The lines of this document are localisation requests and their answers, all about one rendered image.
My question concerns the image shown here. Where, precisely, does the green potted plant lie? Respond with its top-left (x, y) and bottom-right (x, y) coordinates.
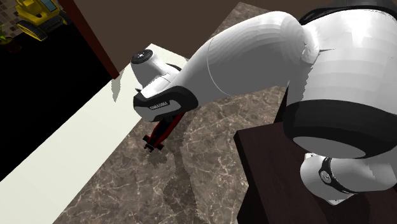
top-left (0, 24), bottom-right (22, 53)

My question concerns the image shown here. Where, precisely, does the dark brown robot stand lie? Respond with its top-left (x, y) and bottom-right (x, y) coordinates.
top-left (233, 88), bottom-right (397, 224)

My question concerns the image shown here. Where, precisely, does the yellow toy excavator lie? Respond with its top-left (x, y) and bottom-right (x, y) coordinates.
top-left (14, 0), bottom-right (68, 42)

